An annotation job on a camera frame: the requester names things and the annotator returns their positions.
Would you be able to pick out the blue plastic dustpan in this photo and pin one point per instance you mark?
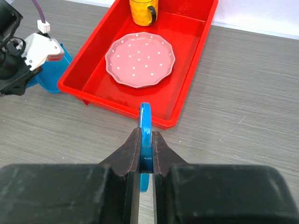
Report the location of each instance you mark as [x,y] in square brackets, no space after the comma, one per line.
[51,73]

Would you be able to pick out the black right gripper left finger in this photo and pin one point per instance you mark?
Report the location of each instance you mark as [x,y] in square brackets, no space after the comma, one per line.
[104,193]

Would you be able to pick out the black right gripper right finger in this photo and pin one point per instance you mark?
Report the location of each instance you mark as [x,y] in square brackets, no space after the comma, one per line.
[217,193]

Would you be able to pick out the yellow mug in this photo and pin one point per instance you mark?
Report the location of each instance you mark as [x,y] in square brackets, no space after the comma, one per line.
[144,12]

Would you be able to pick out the red plastic tray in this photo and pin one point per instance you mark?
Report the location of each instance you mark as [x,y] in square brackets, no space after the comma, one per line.
[183,23]

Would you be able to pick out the pink dotted plate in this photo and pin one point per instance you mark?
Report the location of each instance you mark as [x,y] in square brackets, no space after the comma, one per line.
[140,59]

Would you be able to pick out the blue hand brush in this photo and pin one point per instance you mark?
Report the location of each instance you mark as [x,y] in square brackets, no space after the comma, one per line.
[146,157]

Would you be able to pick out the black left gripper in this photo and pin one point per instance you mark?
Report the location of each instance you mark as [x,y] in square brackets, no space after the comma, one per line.
[14,73]

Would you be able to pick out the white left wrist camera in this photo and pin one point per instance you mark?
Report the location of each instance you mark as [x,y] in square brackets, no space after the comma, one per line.
[39,47]

